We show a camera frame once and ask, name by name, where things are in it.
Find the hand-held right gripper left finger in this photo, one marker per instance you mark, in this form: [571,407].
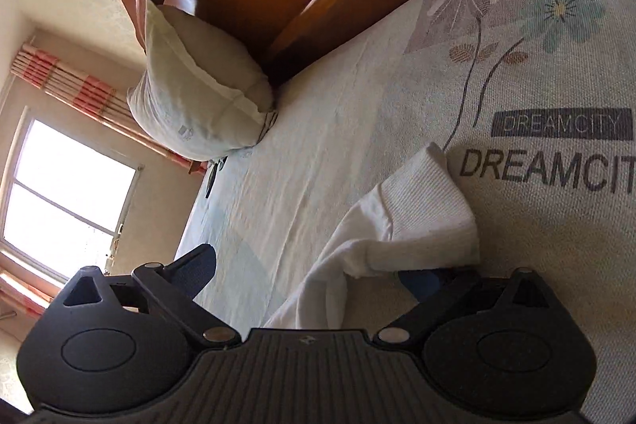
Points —
[196,267]

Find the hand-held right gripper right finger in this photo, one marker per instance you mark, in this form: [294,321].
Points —
[422,286]

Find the white printed sweatshirt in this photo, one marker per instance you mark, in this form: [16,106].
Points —
[422,205]

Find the window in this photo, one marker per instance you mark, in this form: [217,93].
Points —
[64,195]

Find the pink orange curtain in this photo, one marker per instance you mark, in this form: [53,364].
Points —
[89,91]
[22,295]

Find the large flower print pillow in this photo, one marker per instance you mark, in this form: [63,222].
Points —
[198,86]

